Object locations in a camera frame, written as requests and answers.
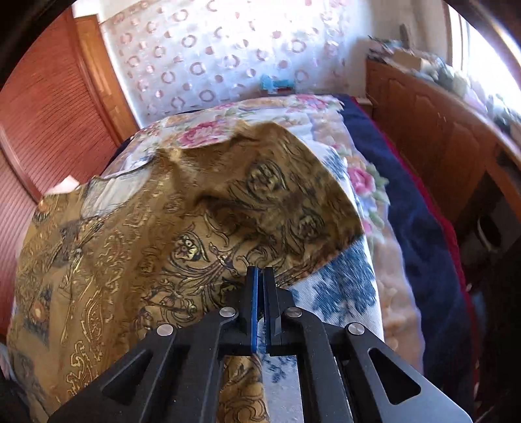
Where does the pile of assorted clutter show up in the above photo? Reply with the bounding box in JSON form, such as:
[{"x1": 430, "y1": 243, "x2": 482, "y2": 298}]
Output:
[{"x1": 366, "y1": 24, "x2": 521, "y2": 135}]

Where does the golden patterned cloth garment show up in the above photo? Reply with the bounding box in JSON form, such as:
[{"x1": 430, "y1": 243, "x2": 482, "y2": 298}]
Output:
[{"x1": 6, "y1": 120, "x2": 365, "y2": 423}]

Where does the wooden cabinet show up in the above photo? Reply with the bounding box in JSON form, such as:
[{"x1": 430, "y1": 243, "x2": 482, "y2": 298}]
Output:
[{"x1": 364, "y1": 57, "x2": 521, "y2": 245}]

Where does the white blue floral bed sheet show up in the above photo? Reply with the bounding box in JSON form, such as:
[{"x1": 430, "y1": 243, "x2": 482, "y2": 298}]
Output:
[{"x1": 100, "y1": 144, "x2": 385, "y2": 423}]

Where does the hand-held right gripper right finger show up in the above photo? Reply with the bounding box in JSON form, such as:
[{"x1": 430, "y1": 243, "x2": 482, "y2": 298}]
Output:
[{"x1": 263, "y1": 267, "x2": 473, "y2": 423}]

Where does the white curtain with circles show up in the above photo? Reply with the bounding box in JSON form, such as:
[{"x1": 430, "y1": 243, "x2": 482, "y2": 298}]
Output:
[{"x1": 100, "y1": 0, "x2": 445, "y2": 129}]

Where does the navy blue blanket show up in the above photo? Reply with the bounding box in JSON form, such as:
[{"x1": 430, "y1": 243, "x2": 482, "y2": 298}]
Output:
[{"x1": 337, "y1": 94, "x2": 475, "y2": 411}]

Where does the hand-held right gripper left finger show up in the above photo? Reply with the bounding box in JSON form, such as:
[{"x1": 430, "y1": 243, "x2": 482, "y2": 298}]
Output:
[{"x1": 47, "y1": 266, "x2": 261, "y2": 423}]

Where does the pink floral blanket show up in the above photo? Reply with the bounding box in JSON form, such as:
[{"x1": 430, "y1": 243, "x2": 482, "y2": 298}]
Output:
[{"x1": 138, "y1": 93, "x2": 426, "y2": 375}]

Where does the white pillow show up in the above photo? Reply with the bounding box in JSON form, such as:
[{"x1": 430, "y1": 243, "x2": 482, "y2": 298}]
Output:
[{"x1": 49, "y1": 175, "x2": 81, "y2": 195}]

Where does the wooden louvered wardrobe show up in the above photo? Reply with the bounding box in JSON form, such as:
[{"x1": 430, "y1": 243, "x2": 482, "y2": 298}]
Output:
[{"x1": 0, "y1": 8, "x2": 141, "y2": 338}]

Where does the blue plastic toy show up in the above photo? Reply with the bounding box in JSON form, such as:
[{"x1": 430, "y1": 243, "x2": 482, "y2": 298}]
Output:
[{"x1": 260, "y1": 74, "x2": 294, "y2": 92}]

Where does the bright window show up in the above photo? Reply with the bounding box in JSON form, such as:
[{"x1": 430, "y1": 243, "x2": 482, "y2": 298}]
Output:
[{"x1": 445, "y1": 4, "x2": 521, "y2": 88}]

